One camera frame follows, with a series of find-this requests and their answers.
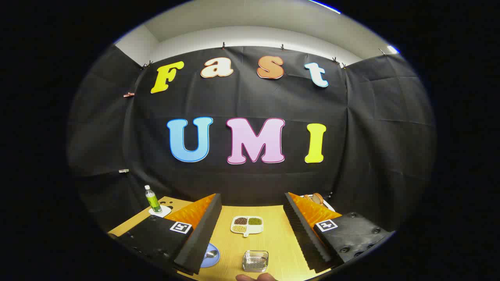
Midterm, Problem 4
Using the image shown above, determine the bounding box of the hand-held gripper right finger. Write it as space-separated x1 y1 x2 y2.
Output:
283 192 393 274

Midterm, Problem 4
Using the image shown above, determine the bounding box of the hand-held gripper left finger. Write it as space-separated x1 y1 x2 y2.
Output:
116 193 222 275

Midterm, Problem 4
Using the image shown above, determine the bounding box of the blue round plate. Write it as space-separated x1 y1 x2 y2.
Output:
200 243 221 268

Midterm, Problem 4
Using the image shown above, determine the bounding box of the white toaster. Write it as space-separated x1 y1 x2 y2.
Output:
299 194 336 213

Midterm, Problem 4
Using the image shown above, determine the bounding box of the white square coaster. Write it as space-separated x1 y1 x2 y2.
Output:
148 205 172 218

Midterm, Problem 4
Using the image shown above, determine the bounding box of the white divided tray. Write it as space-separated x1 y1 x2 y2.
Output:
230 216 264 238

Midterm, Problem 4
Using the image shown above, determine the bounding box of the green plastic bottle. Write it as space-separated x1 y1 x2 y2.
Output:
144 185 162 213

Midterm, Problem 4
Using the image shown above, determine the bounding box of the metal wire basket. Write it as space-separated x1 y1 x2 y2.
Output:
242 250 269 273

